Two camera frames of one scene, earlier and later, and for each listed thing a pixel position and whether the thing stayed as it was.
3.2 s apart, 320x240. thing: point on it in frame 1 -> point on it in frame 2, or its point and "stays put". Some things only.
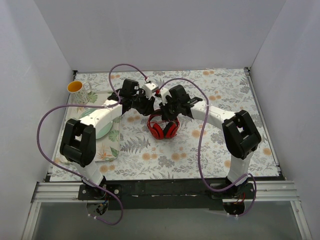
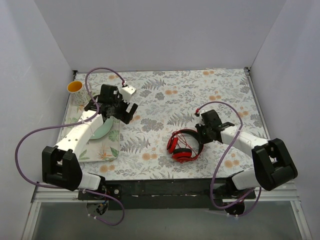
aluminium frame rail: [265, 191] stays put
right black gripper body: [167, 111] -> [201, 130]
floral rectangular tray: [107, 147] stays put
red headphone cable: [148, 121] -> [178, 134]
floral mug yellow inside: [77, 91] stays put
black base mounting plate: [169, 194] stays put
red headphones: [161, 128] -> [183, 155]
